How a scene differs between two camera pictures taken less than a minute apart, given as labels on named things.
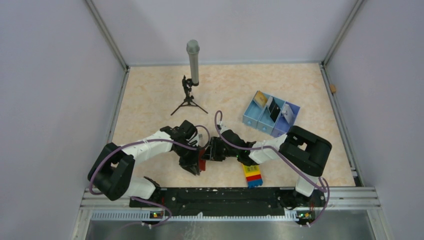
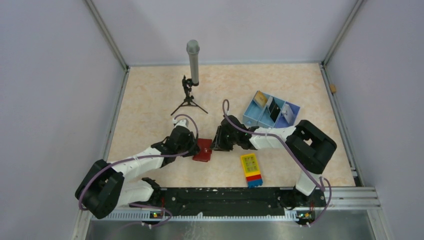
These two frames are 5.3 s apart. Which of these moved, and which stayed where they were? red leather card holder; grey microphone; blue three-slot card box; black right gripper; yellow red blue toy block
Moved: black right gripper; red leather card holder
Stayed: yellow red blue toy block; grey microphone; blue three-slot card box
